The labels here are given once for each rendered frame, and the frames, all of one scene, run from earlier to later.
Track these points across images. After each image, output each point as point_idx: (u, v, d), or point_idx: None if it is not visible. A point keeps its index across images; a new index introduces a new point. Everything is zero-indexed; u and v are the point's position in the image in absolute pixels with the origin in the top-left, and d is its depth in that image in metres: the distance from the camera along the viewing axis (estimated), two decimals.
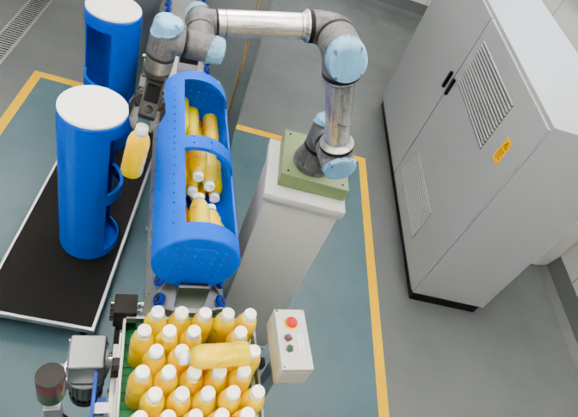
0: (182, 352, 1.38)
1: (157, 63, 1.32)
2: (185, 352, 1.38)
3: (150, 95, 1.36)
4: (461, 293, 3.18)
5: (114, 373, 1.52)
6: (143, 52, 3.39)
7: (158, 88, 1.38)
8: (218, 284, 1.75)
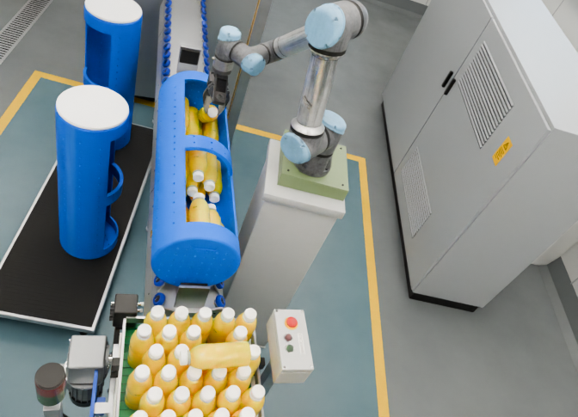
0: (182, 352, 1.38)
1: (224, 63, 1.82)
2: (185, 352, 1.38)
3: (220, 87, 1.86)
4: (461, 293, 3.18)
5: (114, 373, 1.52)
6: (143, 52, 3.39)
7: (224, 81, 1.87)
8: (218, 284, 1.75)
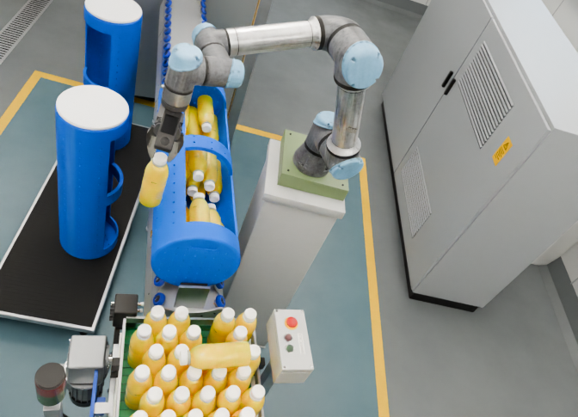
0: (182, 352, 1.38)
1: (175, 94, 1.28)
2: (185, 352, 1.38)
3: (168, 126, 1.33)
4: (461, 293, 3.18)
5: (114, 373, 1.52)
6: (143, 52, 3.39)
7: (176, 119, 1.34)
8: (218, 284, 1.75)
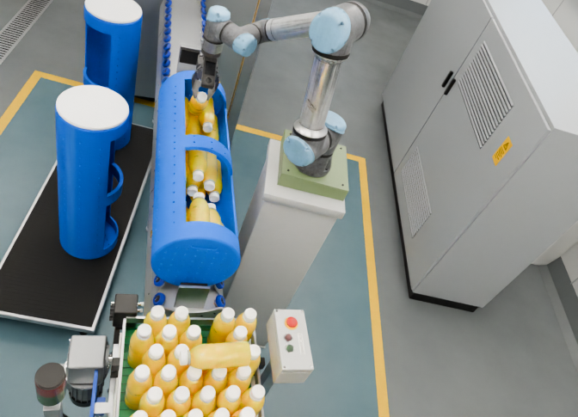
0: (182, 352, 1.38)
1: (212, 44, 1.76)
2: (185, 352, 1.38)
3: (209, 70, 1.80)
4: (461, 293, 3.18)
5: (114, 373, 1.52)
6: (143, 52, 3.39)
7: (213, 64, 1.82)
8: (218, 283, 1.75)
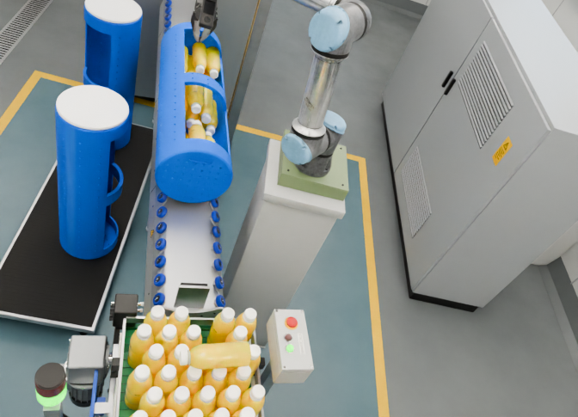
0: (182, 352, 1.38)
1: None
2: (185, 352, 1.38)
3: (208, 9, 1.72)
4: (461, 293, 3.18)
5: (114, 373, 1.52)
6: (143, 52, 3.39)
7: (213, 3, 1.73)
8: (218, 280, 1.75)
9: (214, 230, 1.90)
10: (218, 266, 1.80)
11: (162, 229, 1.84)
